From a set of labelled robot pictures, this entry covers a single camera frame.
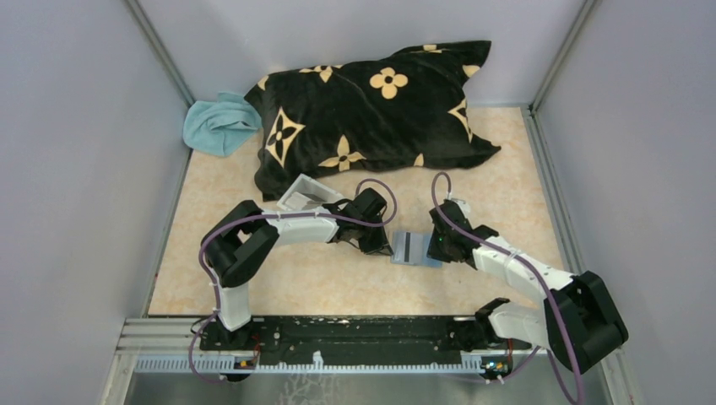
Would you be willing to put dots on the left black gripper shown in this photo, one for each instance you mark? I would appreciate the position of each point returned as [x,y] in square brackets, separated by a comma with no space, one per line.
[376,246]

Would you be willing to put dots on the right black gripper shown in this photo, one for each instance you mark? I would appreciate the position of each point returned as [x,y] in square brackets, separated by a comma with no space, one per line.
[433,251]

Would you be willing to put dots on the beige card holder wallet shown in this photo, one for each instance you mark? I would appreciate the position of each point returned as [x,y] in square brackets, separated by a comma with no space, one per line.
[410,249]

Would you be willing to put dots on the white plastic card box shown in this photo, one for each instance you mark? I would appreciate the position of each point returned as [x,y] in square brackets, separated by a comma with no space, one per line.
[306,193]

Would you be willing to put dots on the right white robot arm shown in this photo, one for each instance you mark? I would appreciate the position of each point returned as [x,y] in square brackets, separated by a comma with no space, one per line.
[573,316]

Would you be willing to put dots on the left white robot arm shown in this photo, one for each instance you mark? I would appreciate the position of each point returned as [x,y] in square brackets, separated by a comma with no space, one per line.
[235,249]

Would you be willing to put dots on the black floral pillow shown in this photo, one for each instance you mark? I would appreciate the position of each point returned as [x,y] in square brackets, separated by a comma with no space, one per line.
[405,110]

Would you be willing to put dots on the light blue cloth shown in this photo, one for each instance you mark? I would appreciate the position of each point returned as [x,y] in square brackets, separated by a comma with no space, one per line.
[220,127]

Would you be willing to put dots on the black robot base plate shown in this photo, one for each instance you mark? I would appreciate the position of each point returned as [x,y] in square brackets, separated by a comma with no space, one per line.
[355,340]

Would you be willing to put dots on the aluminium frame rail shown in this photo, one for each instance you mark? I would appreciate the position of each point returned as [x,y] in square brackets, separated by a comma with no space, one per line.
[181,335]

